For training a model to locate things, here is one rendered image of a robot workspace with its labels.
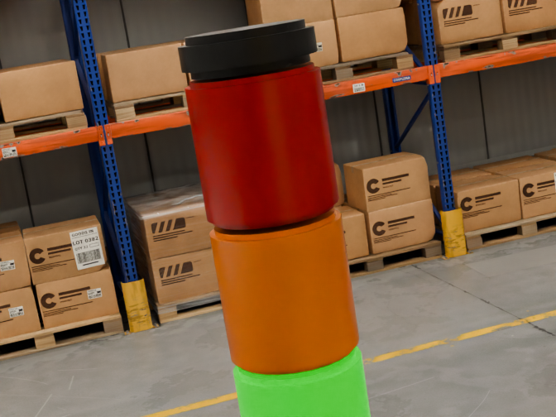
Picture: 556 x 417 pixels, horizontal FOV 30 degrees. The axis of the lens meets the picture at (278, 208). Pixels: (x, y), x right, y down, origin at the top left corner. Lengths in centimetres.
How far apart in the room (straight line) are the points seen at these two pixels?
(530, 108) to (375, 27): 265
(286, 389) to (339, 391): 2
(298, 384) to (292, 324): 2
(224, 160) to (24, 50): 880
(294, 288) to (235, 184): 4
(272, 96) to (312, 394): 11
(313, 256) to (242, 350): 5
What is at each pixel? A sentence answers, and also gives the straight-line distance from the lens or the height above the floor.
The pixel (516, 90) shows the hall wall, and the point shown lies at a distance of 1052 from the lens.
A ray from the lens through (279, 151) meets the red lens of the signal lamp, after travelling 36.
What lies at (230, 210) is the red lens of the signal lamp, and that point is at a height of 228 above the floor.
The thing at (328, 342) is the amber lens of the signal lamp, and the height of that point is 222.
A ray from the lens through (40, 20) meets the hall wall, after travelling 917.
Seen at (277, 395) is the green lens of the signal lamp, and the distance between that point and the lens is 38.
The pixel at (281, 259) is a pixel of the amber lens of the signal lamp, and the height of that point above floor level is 226.
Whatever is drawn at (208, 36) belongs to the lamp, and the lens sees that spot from 36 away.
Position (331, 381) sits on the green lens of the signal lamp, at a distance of 38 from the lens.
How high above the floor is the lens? 235
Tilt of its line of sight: 12 degrees down
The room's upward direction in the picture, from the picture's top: 9 degrees counter-clockwise
